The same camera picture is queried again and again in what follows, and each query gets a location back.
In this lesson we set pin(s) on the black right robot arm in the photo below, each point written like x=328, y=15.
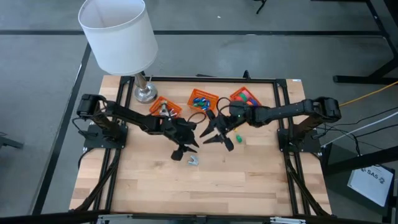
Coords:
x=286, y=110

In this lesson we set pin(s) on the orange plastic basket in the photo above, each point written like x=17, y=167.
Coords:
x=155, y=107
x=237, y=92
x=213, y=96

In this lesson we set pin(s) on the blue tape roll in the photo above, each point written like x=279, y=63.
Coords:
x=255, y=102

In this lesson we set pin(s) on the silver metal bracket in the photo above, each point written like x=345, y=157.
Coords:
x=115, y=218
x=287, y=220

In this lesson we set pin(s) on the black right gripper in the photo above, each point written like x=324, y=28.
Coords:
x=236, y=115

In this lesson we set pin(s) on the grey staple remover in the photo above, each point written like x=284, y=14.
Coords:
x=192, y=162

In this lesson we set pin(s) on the black tripod leg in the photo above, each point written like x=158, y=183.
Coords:
x=260, y=7

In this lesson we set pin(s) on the black desk leg bar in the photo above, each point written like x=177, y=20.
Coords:
x=357, y=161

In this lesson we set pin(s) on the grey-green staple remover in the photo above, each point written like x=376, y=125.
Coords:
x=163, y=108

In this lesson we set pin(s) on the pink tape roll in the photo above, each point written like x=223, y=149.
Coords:
x=247, y=92

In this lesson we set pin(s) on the black crossbar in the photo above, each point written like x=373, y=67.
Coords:
x=46, y=217

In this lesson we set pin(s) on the green tape roll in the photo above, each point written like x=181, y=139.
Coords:
x=243, y=97

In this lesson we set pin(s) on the red tape roll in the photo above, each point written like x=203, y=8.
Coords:
x=237, y=98

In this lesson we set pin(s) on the white labelled box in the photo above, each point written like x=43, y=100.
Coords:
x=370, y=186

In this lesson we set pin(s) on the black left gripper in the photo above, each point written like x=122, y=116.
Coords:
x=177, y=130

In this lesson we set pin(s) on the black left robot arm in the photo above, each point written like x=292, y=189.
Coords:
x=130, y=113

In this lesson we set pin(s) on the white shade table lamp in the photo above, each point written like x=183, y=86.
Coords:
x=118, y=37

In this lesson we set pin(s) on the black stand foot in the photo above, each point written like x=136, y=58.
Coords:
x=9, y=142

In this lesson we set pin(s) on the black desk frame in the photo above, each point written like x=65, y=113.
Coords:
x=367, y=79

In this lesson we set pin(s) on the blue mini stapler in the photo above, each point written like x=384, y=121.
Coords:
x=208, y=104
x=203, y=99
x=204, y=107
x=196, y=100

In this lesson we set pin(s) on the black aluminium table frame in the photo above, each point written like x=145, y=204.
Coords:
x=202, y=79

